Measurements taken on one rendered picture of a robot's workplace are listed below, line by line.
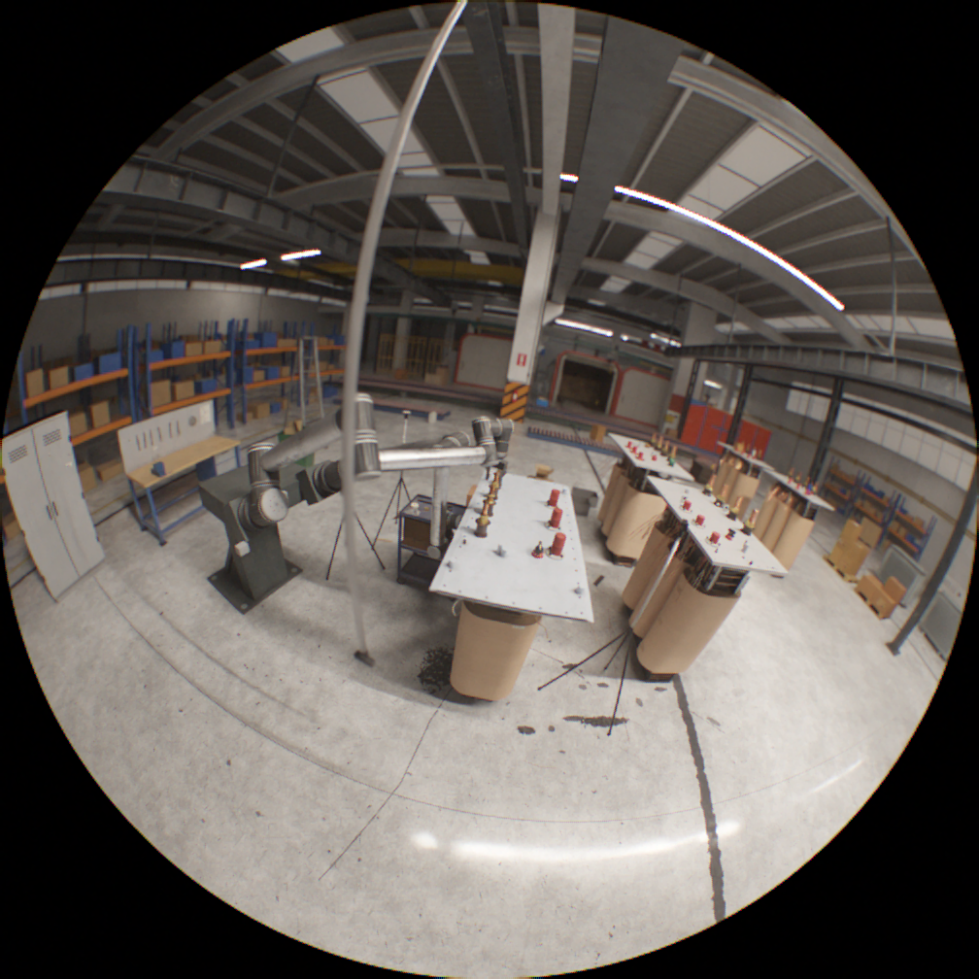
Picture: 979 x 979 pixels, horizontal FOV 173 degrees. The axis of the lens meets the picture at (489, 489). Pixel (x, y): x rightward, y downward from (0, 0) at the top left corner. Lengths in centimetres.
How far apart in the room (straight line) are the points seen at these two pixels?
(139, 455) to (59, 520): 157
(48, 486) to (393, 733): 435
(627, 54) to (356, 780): 495
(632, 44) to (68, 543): 647
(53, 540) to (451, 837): 472
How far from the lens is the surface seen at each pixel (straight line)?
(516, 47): 809
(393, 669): 284
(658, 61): 286
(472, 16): 522
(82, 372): 795
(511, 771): 254
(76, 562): 499
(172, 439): 559
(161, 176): 661
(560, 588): 168
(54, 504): 471
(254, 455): 208
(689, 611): 275
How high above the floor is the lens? 238
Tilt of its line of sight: 24 degrees down
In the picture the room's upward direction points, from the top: 10 degrees clockwise
